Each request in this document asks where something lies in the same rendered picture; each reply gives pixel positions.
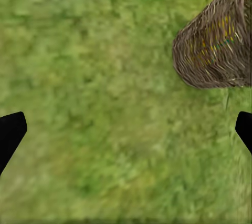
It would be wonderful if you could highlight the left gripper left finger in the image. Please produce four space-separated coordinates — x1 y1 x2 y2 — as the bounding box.
0 111 27 174

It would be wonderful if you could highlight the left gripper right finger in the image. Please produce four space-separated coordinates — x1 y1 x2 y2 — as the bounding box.
235 111 252 154

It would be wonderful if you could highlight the wicker basket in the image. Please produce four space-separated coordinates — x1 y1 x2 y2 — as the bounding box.
172 0 252 89

